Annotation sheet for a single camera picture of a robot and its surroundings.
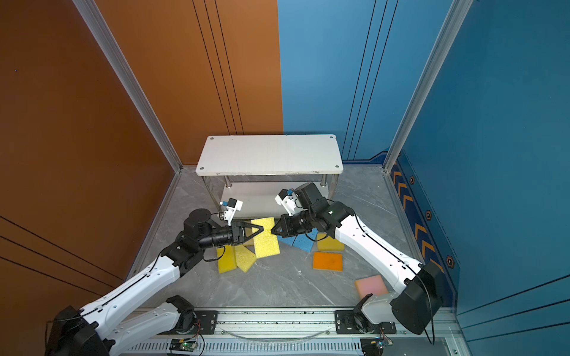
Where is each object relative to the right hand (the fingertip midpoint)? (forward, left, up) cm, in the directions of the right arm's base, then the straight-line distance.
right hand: (271, 232), depth 70 cm
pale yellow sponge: (-4, +6, +1) cm, 7 cm away
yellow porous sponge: (0, +13, -22) cm, 25 cm away
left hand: (0, +2, +1) cm, 3 cm away
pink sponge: (-10, -36, -21) cm, 43 cm away
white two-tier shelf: (+17, +6, +11) cm, 21 cm away
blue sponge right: (+7, -11, -21) cm, 25 cm away
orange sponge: (0, -20, -23) cm, 31 cm away
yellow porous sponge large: (-4, +1, -1) cm, 4 cm away
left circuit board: (-27, +30, -24) cm, 47 cm away
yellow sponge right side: (+6, -21, -20) cm, 30 cm away
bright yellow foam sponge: (-2, +19, -20) cm, 28 cm away
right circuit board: (-28, -33, -25) cm, 49 cm away
